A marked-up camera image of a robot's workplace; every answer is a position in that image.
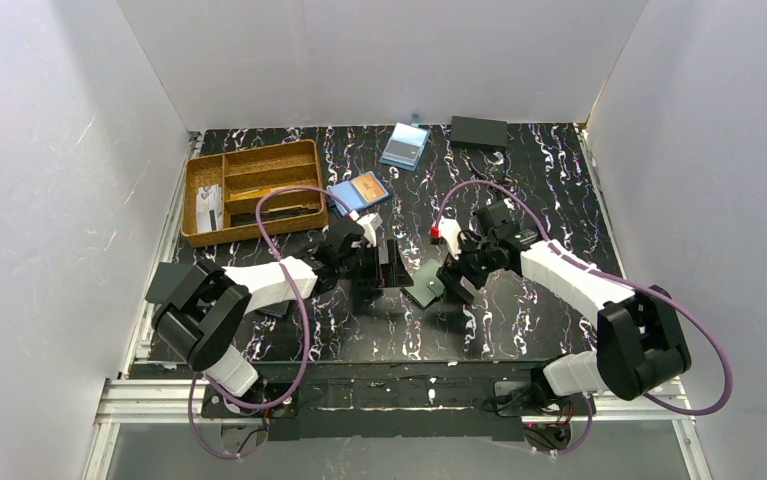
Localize green card holder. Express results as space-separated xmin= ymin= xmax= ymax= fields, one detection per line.
xmin=401 ymin=260 xmax=445 ymax=309

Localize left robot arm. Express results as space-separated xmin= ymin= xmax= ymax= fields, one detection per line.
xmin=145 ymin=214 xmax=413 ymax=402

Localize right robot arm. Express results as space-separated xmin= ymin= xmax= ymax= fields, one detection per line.
xmin=430 ymin=202 xmax=692 ymax=405

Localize blue card holder orange card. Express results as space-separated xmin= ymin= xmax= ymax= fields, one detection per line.
xmin=327 ymin=172 xmax=391 ymax=216

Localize orange card in tray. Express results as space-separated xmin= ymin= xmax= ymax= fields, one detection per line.
xmin=228 ymin=186 xmax=281 ymax=201

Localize black cards in tray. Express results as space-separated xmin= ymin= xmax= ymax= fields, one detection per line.
xmin=230 ymin=206 xmax=319 ymax=227

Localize blue card holder grey card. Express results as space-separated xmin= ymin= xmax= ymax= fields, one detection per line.
xmin=380 ymin=123 xmax=430 ymax=171

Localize white cards in tray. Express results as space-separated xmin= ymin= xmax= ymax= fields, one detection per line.
xmin=195 ymin=184 xmax=223 ymax=234

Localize black binder clips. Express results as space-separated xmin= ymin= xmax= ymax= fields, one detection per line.
xmin=465 ymin=156 xmax=514 ymax=187

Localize small black wallet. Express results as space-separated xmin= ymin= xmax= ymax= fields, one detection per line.
xmin=256 ymin=300 xmax=293 ymax=318

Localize black box at back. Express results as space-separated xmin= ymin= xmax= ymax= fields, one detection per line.
xmin=450 ymin=116 xmax=508 ymax=151

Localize woven brown organizer tray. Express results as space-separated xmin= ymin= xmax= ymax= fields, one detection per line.
xmin=180 ymin=140 xmax=328 ymax=248

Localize black wallet at left edge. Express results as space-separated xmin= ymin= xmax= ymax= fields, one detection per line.
xmin=144 ymin=262 xmax=192 ymax=304

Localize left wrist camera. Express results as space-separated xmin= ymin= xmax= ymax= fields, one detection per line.
xmin=352 ymin=211 xmax=382 ymax=248

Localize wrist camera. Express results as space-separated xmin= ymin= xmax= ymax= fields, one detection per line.
xmin=430 ymin=217 xmax=462 ymax=259
xmin=352 ymin=211 xmax=382 ymax=248

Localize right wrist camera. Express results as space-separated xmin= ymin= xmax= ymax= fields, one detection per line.
xmin=430 ymin=217 xmax=462 ymax=259

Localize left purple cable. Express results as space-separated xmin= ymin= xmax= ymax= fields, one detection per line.
xmin=187 ymin=186 xmax=362 ymax=461

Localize aluminium frame rail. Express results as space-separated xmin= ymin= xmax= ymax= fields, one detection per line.
xmin=84 ymin=379 xmax=712 ymax=479

